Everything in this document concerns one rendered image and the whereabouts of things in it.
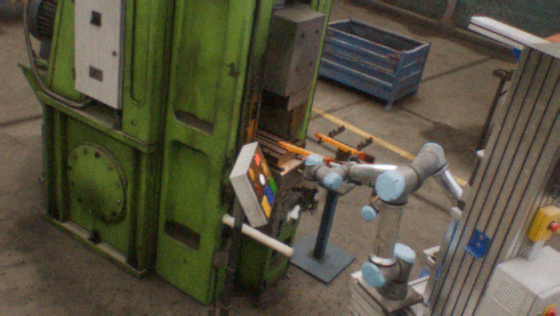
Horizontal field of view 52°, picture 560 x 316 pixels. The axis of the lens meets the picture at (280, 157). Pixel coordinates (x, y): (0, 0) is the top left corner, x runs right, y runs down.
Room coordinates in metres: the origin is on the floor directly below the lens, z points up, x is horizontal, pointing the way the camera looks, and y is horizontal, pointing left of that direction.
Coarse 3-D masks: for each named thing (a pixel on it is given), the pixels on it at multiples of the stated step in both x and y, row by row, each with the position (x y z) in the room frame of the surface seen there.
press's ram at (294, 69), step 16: (288, 16) 2.91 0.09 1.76; (304, 16) 2.97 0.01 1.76; (320, 16) 3.03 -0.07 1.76; (272, 32) 2.89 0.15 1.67; (288, 32) 2.85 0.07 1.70; (304, 32) 2.90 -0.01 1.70; (320, 32) 3.06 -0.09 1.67; (272, 48) 2.88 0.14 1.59; (288, 48) 2.84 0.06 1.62; (304, 48) 2.93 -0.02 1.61; (272, 64) 2.88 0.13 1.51; (288, 64) 2.83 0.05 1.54; (304, 64) 2.96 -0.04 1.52; (272, 80) 2.87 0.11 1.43; (288, 80) 2.83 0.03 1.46; (304, 80) 2.99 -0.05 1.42
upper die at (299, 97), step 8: (304, 88) 3.01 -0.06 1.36; (264, 96) 2.94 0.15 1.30; (272, 96) 2.92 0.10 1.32; (280, 96) 2.90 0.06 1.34; (288, 96) 2.88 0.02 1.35; (296, 96) 2.94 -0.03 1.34; (304, 96) 3.02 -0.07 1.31; (272, 104) 2.92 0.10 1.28; (280, 104) 2.89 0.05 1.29; (288, 104) 2.88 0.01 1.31; (296, 104) 2.95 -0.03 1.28
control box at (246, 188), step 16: (256, 144) 2.56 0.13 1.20; (240, 160) 2.42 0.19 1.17; (256, 160) 2.46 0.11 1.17; (240, 176) 2.26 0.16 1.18; (256, 176) 2.37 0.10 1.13; (272, 176) 2.58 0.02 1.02; (240, 192) 2.26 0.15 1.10; (256, 192) 2.29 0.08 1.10; (256, 208) 2.25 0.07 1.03; (256, 224) 2.25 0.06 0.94
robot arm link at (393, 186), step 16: (384, 176) 2.02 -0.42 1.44; (400, 176) 2.01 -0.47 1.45; (416, 176) 2.06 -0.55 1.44; (384, 192) 2.00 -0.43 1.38; (400, 192) 1.98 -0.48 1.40; (384, 208) 2.01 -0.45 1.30; (400, 208) 2.01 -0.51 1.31; (384, 224) 2.00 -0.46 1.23; (384, 240) 1.99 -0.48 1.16; (384, 256) 1.98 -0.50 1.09; (368, 272) 1.98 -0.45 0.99; (384, 272) 1.96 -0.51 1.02
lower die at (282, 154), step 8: (256, 128) 3.18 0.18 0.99; (256, 136) 3.06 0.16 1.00; (272, 136) 3.11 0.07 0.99; (264, 144) 2.99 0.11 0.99; (272, 144) 3.01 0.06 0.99; (264, 152) 2.92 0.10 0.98; (272, 152) 2.93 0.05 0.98; (280, 152) 2.93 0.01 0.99; (288, 152) 2.97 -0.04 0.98; (272, 160) 2.89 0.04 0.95; (280, 160) 2.89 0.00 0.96; (288, 160) 2.98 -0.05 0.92
